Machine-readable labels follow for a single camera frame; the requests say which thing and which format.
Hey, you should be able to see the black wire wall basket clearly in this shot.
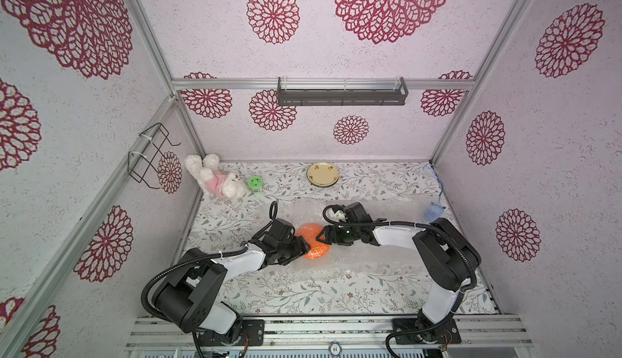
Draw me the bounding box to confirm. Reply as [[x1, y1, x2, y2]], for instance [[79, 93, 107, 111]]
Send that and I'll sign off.
[[126, 122, 181, 191]]

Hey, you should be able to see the blue toy with cord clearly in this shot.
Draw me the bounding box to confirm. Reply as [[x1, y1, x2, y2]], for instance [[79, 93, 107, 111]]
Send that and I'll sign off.
[[424, 165, 445, 222]]

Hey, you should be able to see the yellow plate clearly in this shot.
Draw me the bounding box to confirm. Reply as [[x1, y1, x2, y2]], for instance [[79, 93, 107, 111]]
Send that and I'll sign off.
[[306, 162, 340, 188]]

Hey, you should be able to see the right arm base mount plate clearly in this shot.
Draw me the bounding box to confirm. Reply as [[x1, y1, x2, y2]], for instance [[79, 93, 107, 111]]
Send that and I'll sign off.
[[392, 318, 462, 345]]

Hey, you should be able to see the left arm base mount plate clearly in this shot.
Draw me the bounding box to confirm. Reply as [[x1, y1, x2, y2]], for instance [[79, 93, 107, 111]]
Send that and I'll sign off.
[[199, 319, 266, 347]]

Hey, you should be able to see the white plush bunny pink dress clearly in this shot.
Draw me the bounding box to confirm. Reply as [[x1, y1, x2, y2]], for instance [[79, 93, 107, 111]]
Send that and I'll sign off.
[[184, 153, 249, 199]]

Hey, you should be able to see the green round toy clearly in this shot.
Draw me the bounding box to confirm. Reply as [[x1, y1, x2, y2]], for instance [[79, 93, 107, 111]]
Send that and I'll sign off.
[[248, 176, 264, 191]]

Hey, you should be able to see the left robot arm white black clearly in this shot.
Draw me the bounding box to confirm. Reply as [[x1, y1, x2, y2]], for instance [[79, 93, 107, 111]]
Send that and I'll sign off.
[[140, 202, 311, 344]]

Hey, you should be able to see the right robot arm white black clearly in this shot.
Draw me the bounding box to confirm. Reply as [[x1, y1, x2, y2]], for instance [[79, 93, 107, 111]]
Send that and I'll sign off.
[[316, 202, 481, 357]]

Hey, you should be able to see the clear bubble wrap sheet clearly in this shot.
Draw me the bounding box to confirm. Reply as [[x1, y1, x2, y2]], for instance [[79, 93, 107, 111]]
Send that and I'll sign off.
[[227, 197, 448, 301]]

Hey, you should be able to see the aluminium front rail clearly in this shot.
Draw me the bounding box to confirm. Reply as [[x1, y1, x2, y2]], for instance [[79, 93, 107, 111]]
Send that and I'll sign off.
[[123, 314, 534, 352]]

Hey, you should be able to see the orange plate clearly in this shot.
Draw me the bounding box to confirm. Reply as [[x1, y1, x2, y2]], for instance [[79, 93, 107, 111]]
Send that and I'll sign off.
[[296, 224, 330, 259]]

